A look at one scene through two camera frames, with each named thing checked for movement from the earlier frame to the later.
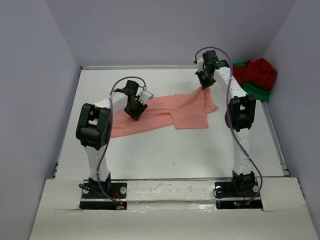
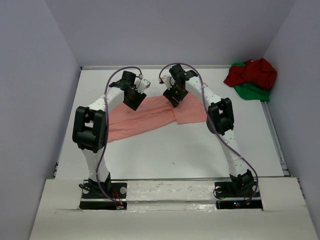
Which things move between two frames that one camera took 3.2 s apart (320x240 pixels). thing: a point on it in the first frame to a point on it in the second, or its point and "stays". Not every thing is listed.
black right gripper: [205, 84] to [168, 94]
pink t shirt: [187, 109] stays
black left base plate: [104, 196] stays
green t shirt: [253, 89] stays
